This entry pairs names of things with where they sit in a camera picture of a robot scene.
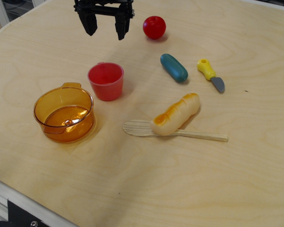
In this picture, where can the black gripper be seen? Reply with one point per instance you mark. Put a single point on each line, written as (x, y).
(121, 9)

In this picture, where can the green toy cucumber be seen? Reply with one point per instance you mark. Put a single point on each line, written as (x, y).
(174, 68)

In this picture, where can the red plastic cup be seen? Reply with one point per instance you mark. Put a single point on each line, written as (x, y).
(106, 80)

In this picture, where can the red toy apple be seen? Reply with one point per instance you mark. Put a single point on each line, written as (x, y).
(154, 27)

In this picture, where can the orange transparent toy pot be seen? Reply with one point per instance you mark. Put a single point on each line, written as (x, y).
(66, 114)

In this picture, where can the wooden spatula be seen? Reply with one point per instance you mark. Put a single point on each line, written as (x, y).
(141, 128)

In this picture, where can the toy bread loaf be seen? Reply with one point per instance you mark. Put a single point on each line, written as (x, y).
(176, 115)

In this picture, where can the yellow handled toy knife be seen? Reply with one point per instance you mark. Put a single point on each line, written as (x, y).
(204, 66)

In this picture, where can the aluminium table frame rail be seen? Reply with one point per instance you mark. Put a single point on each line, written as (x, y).
(47, 217)

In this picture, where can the black metal corner bracket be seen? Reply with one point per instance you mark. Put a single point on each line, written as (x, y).
(18, 217)

